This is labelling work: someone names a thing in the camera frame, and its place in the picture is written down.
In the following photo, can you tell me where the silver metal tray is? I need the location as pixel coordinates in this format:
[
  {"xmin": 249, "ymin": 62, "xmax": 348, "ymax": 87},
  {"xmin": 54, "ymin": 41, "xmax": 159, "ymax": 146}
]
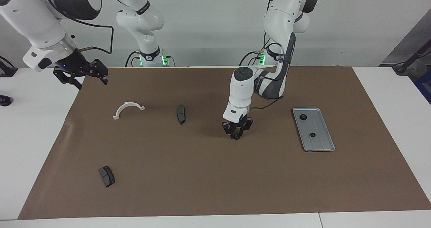
[{"xmin": 292, "ymin": 107, "xmax": 336, "ymax": 152}]

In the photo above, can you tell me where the brown table mat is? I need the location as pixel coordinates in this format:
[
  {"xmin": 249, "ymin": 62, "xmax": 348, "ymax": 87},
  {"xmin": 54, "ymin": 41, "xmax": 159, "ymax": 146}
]
[{"xmin": 18, "ymin": 66, "xmax": 431, "ymax": 220}]

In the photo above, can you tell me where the slim dark brake pad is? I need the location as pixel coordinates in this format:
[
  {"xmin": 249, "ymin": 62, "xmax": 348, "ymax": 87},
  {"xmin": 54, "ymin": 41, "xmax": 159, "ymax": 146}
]
[{"xmin": 176, "ymin": 105, "xmax": 186, "ymax": 125}]

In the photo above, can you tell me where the black table clamp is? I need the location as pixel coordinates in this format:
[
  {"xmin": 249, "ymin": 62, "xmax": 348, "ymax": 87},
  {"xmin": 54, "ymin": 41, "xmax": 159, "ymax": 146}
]
[{"xmin": 0, "ymin": 56, "xmax": 18, "ymax": 77}]

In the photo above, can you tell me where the wide grey brake pad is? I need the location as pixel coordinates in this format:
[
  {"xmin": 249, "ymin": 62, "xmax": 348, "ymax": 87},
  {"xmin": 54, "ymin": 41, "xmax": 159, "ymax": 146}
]
[{"xmin": 98, "ymin": 166, "xmax": 115, "ymax": 188}]

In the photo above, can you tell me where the black stand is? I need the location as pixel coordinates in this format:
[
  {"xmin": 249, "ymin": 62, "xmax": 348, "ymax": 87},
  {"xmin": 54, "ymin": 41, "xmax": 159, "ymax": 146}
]
[{"xmin": 392, "ymin": 39, "xmax": 431, "ymax": 75}]

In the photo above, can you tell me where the blue box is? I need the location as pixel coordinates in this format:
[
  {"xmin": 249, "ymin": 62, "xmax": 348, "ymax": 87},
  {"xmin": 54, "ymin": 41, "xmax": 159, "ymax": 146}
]
[{"xmin": 416, "ymin": 70, "xmax": 431, "ymax": 104}]

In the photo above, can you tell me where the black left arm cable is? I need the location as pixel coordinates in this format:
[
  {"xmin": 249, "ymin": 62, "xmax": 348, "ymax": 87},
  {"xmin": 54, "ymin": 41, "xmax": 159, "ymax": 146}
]
[{"xmin": 247, "ymin": 98, "xmax": 281, "ymax": 111}]

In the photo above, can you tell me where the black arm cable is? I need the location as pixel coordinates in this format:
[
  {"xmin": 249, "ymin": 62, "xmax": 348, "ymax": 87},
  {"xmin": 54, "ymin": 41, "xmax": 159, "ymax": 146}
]
[
  {"xmin": 47, "ymin": 0, "xmax": 115, "ymax": 55},
  {"xmin": 247, "ymin": 98, "xmax": 281, "ymax": 111}
]

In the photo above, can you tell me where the white semicircular plastic bracket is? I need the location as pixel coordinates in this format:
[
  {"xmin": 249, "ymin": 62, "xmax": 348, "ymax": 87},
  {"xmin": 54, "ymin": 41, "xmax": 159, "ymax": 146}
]
[{"xmin": 113, "ymin": 101, "xmax": 145, "ymax": 120}]

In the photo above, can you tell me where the black right base cable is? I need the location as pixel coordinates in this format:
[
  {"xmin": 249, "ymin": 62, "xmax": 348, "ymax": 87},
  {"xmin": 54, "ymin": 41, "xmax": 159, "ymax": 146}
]
[{"xmin": 125, "ymin": 51, "xmax": 140, "ymax": 67}]

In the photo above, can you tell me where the black base cable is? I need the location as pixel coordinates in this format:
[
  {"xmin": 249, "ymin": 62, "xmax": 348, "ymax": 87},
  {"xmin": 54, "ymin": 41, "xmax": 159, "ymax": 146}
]
[
  {"xmin": 239, "ymin": 35, "xmax": 271, "ymax": 66},
  {"xmin": 125, "ymin": 51, "xmax": 140, "ymax": 67}
]

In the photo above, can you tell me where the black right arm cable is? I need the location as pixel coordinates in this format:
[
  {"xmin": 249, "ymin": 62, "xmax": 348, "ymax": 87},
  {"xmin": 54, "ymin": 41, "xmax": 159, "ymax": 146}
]
[{"xmin": 47, "ymin": 0, "xmax": 115, "ymax": 55}]

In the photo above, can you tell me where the black left base cable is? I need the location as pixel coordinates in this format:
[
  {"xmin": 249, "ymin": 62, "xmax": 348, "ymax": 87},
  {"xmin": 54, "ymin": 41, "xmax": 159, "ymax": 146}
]
[{"xmin": 239, "ymin": 35, "xmax": 271, "ymax": 66}]

